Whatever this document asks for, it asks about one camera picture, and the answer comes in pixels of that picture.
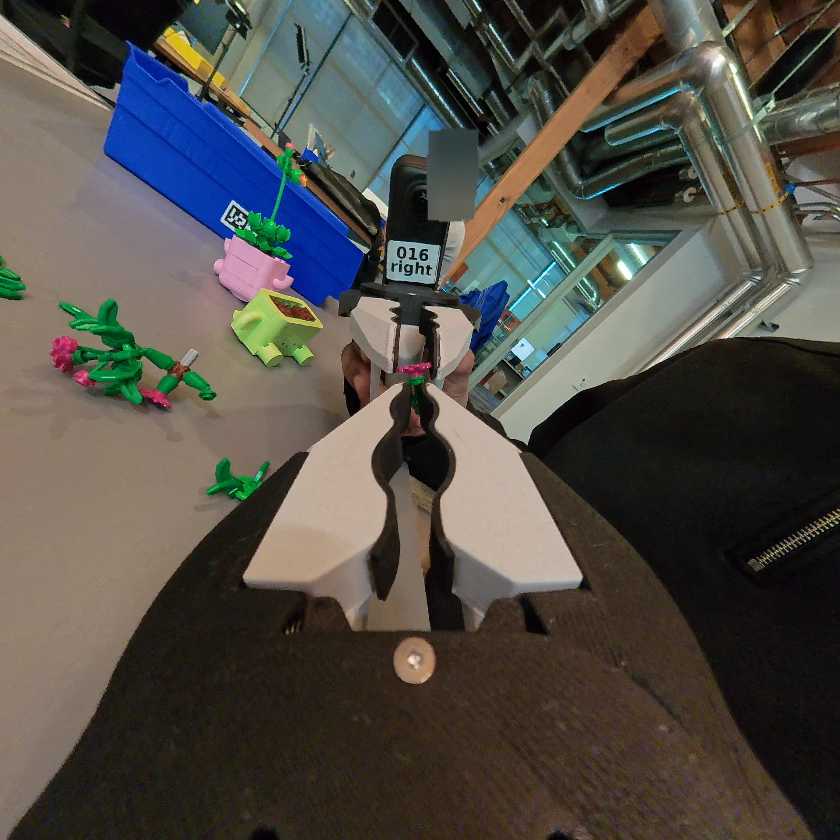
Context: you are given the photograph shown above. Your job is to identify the pink toy pot with plant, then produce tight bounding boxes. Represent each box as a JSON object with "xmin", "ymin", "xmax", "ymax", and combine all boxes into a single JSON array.
[{"xmin": 213, "ymin": 141, "xmax": 309, "ymax": 304}]

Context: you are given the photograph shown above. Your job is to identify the blue cloth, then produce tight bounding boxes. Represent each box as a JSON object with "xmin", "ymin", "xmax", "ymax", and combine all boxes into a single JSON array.
[{"xmin": 469, "ymin": 279, "xmax": 511, "ymax": 355}]

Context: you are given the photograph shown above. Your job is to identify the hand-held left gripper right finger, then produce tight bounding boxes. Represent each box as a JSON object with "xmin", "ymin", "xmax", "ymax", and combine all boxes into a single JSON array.
[{"xmin": 425, "ymin": 382, "xmax": 584, "ymax": 634}]

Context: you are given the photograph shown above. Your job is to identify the green toy leaf cluster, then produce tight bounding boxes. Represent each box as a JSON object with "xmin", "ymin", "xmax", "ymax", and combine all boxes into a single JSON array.
[{"xmin": 205, "ymin": 457, "xmax": 271, "ymax": 501}]

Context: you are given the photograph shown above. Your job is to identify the blue plastic bin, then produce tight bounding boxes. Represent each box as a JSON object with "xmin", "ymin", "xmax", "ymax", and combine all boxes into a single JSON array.
[{"xmin": 104, "ymin": 41, "xmax": 368, "ymax": 307}]

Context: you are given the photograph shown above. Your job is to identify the green leafy toy plant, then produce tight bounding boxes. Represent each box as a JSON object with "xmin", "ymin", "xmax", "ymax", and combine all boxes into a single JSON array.
[{"xmin": 49, "ymin": 298, "xmax": 161, "ymax": 404}]

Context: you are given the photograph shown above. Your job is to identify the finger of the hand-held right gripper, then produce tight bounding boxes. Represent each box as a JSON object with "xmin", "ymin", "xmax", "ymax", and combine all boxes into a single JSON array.
[
  {"xmin": 420, "ymin": 305, "xmax": 475, "ymax": 383},
  {"xmin": 350, "ymin": 305, "xmax": 403, "ymax": 368}
]

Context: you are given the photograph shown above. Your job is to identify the person's right hand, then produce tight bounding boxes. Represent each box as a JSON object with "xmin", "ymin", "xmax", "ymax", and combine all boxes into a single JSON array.
[{"xmin": 341, "ymin": 341, "xmax": 476, "ymax": 417}]

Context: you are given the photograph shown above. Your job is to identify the lime toy brick pot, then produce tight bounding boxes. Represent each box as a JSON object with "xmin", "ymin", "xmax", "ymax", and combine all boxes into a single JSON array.
[{"xmin": 231, "ymin": 287, "xmax": 324, "ymax": 367}]

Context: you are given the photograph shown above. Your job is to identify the silver ceiling ducts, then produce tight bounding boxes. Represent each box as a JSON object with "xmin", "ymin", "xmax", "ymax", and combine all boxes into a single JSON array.
[{"xmin": 341, "ymin": 0, "xmax": 840, "ymax": 342}]

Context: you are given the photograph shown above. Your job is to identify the wooden pillar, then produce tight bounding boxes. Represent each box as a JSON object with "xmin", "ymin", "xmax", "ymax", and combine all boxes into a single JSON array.
[{"xmin": 441, "ymin": 3, "xmax": 664, "ymax": 286}]

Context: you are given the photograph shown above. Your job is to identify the black bag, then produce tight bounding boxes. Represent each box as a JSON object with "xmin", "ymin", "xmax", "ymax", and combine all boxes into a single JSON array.
[{"xmin": 305, "ymin": 161, "xmax": 385, "ymax": 227}]

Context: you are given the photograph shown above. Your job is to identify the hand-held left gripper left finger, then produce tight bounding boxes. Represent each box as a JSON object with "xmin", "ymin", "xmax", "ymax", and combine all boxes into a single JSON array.
[{"xmin": 243, "ymin": 382, "xmax": 411, "ymax": 632}]

